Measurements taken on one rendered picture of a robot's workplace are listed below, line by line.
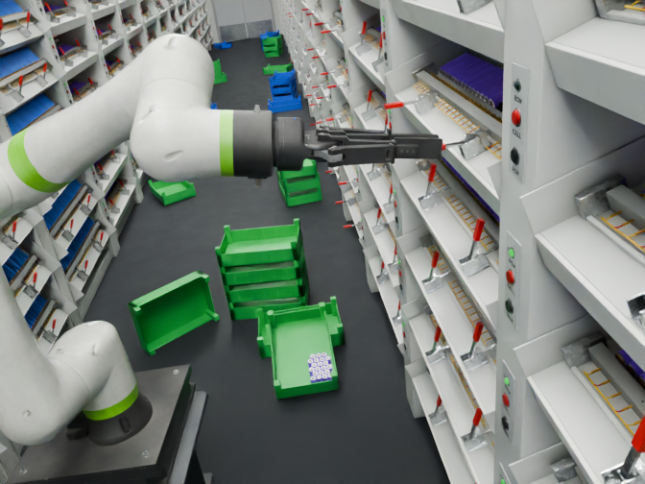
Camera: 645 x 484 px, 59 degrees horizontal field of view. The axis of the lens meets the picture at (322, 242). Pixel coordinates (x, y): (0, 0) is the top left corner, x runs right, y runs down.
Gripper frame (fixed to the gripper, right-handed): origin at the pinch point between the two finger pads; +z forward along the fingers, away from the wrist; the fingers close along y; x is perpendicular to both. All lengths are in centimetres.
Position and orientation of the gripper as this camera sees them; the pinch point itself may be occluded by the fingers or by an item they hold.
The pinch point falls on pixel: (415, 146)
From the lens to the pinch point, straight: 85.4
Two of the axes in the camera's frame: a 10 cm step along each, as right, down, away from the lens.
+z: 9.9, -0.1, 1.1
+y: 1.0, 4.4, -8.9
